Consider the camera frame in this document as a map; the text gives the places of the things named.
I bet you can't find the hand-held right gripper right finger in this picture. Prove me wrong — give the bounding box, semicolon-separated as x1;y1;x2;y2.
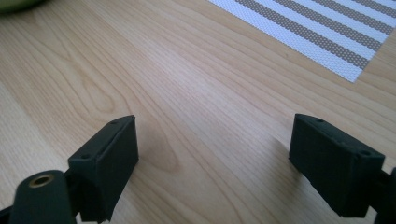
288;113;387;218

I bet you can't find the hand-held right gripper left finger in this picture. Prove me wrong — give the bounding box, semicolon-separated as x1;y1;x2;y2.
67;115;140;224

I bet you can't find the grey white striped placemat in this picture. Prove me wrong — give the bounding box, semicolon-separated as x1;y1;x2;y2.
206;0;396;84

